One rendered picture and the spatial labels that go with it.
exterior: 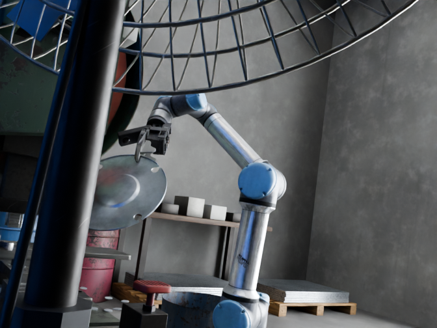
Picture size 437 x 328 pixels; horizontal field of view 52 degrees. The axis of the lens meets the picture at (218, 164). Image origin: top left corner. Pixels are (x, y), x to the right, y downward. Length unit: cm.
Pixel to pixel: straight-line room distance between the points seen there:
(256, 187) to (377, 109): 494
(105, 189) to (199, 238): 409
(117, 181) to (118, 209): 11
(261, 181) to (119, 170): 43
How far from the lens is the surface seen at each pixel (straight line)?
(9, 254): 112
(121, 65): 167
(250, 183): 136
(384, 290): 584
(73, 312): 30
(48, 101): 101
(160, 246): 512
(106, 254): 119
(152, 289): 93
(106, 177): 137
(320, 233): 645
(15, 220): 117
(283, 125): 617
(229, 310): 139
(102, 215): 127
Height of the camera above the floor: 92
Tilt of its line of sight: 6 degrees up
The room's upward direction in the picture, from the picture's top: 8 degrees clockwise
